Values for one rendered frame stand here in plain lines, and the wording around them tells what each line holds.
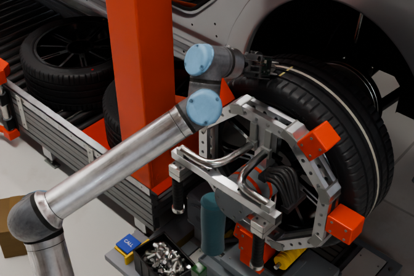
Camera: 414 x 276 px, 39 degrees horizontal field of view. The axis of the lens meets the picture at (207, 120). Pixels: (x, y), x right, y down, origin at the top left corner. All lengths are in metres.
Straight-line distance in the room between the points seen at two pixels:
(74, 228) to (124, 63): 1.17
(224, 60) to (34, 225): 0.67
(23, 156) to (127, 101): 1.38
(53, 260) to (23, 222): 0.20
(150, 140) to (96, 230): 1.53
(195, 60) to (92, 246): 1.51
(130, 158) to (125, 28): 0.62
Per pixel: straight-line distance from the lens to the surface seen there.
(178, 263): 2.12
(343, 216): 1.87
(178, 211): 2.00
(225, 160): 1.82
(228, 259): 2.56
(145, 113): 2.16
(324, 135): 1.73
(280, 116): 1.82
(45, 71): 3.22
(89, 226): 3.03
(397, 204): 3.22
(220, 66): 1.66
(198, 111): 1.50
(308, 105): 1.80
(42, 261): 1.77
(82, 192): 1.56
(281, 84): 1.85
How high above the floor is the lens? 2.24
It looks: 39 degrees down
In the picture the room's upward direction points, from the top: straight up
